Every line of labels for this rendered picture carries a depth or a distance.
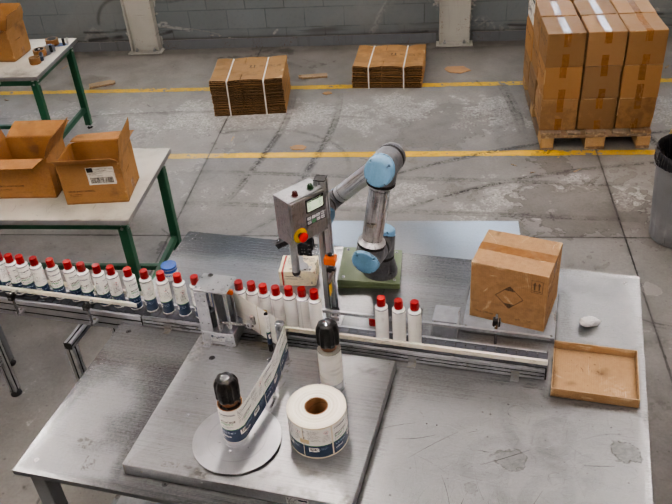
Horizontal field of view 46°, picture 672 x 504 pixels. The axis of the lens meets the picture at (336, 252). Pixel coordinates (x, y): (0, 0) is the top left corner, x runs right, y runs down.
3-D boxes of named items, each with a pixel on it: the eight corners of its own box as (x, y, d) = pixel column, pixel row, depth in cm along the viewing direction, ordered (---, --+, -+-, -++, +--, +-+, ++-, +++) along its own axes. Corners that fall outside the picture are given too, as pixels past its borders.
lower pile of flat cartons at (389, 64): (351, 88, 718) (350, 66, 705) (359, 65, 761) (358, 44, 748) (422, 88, 707) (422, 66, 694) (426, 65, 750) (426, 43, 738)
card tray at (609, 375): (550, 395, 284) (551, 388, 282) (553, 347, 304) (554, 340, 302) (638, 408, 276) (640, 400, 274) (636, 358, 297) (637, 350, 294)
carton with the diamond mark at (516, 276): (469, 315, 320) (471, 261, 305) (485, 281, 338) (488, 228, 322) (543, 332, 309) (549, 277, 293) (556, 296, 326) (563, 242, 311)
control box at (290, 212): (277, 237, 298) (272, 194, 287) (313, 219, 306) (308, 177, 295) (294, 248, 291) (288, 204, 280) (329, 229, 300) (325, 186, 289)
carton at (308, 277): (280, 285, 348) (278, 271, 344) (284, 268, 358) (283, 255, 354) (316, 285, 346) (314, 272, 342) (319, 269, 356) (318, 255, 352)
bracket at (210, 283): (192, 291, 299) (192, 289, 298) (204, 274, 307) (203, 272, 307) (225, 295, 295) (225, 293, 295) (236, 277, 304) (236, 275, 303)
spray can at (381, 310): (374, 341, 307) (372, 300, 295) (377, 333, 311) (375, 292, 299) (387, 343, 305) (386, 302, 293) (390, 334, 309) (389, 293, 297)
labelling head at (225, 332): (202, 342, 313) (191, 291, 298) (215, 321, 323) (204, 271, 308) (235, 346, 309) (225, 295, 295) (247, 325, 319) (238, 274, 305)
